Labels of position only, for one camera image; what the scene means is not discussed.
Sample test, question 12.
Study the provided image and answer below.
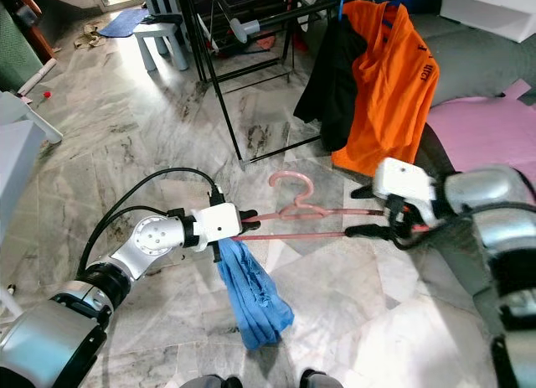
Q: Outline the green quilted cover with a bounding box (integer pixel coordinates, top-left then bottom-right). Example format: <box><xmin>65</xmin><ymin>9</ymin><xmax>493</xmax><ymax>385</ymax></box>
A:
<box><xmin>0</xmin><ymin>3</ymin><xmax>49</xmax><ymax>96</ymax></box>

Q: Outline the white storage box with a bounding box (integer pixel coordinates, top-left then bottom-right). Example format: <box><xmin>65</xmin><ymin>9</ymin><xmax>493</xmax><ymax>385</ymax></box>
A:
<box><xmin>431</xmin><ymin>0</ymin><xmax>536</xmax><ymax>44</ymax></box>

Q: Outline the blue garment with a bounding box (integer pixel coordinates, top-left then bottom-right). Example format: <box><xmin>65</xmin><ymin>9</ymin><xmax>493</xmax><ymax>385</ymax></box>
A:
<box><xmin>214</xmin><ymin>236</ymin><xmax>296</xmax><ymax>352</ymax></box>

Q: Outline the white paper roll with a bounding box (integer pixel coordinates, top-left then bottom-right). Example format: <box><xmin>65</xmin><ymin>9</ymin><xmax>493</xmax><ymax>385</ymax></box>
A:
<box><xmin>18</xmin><ymin>57</ymin><xmax>59</xmax><ymax>97</ymax></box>

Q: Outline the brown crumpled paper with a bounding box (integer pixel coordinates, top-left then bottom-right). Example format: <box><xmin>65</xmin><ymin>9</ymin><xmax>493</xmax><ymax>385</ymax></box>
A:
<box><xmin>75</xmin><ymin>26</ymin><xmax>109</xmax><ymax>51</ymax></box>

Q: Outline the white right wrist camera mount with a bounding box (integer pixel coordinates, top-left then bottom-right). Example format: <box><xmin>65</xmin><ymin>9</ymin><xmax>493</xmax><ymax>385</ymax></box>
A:
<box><xmin>372</xmin><ymin>157</ymin><xmax>441</xmax><ymax>227</ymax></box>

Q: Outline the brown wooden plank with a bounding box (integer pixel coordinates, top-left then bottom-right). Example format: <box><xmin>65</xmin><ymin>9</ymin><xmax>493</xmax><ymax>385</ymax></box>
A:
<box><xmin>0</xmin><ymin>0</ymin><xmax>57</xmax><ymax>64</ymax></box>

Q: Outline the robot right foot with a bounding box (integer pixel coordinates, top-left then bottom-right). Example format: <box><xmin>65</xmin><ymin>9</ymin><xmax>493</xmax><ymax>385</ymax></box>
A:
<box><xmin>299</xmin><ymin>369</ymin><xmax>346</xmax><ymax>388</ymax></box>

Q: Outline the grey sofa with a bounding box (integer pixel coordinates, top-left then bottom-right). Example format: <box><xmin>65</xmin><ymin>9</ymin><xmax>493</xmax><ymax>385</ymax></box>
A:
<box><xmin>404</xmin><ymin>13</ymin><xmax>536</xmax><ymax>263</ymax></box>

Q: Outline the black garment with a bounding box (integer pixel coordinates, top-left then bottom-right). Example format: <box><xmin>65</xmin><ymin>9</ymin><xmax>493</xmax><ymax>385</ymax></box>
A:
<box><xmin>292</xmin><ymin>13</ymin><xmax>369</xmax><ymax>151</ymax></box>

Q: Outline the light blue folding table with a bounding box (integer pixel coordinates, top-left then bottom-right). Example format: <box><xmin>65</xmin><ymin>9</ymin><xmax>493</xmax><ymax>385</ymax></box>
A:
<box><xmin>0</xmin><ymin>118</ymin><xmax>49</xmax><ymax>322</ymax></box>

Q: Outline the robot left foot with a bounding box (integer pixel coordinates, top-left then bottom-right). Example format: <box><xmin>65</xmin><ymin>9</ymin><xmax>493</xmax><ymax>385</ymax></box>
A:
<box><xmin>179</xmin><ymin>374</ymin><xmax>232</xmax><ymax>388</ymax></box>

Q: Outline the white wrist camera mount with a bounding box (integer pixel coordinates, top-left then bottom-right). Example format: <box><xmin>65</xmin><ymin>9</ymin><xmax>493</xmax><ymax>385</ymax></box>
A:
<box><xmin>193</xmin><ymin>201</ymin><xmax>243</xmax><ymax>244</ymax></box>
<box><xmin>372</xmin><ymin>157</ymin><xmax>441</xmax><ymax>227</ymax></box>

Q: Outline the black metal drying rack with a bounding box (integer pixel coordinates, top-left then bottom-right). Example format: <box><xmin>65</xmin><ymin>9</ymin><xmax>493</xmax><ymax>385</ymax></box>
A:
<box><xmin>174</xmin><ymin>0</ymin><xmax>430</xmax><ymax>171</ymax></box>

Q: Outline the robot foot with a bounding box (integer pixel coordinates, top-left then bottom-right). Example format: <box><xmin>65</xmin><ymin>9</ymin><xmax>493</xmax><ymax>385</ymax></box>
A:
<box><xmin>299</xmin><ymin>369</ymin><xmax>346</xmax><ymax>388</ymax></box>
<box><xmin>179</xmin><ymin>374</ymin><xmax>232</xmax><ymax>388</ymax></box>

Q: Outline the pink clothes hanger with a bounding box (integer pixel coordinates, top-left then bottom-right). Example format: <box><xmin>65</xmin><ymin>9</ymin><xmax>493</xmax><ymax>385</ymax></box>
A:
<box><xmin>229</xmin><ymin>170</ymin><xmax>430</xmax><ymax>241</ymax></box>

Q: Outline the orange shirt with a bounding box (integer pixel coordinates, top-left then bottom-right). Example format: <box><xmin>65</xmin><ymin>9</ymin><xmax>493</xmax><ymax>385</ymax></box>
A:
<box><xmin>330</xmin><ymin>0</ymin><xmax>441</xmax><ymax>178</ymax></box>

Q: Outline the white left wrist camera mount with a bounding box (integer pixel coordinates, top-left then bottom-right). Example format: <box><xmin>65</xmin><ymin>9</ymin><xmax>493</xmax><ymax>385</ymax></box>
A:
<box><xmin>193</xmin><ymin>201</ymin><xmax>243</xmax><ymax>244</ymax></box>

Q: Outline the blue floor mat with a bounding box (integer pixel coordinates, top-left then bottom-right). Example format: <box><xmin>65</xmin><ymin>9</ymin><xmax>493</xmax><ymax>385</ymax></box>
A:
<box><xmin>97</xmin><ymin>7</ymin><xmax>152</xmax><ymax>40</ymax></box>

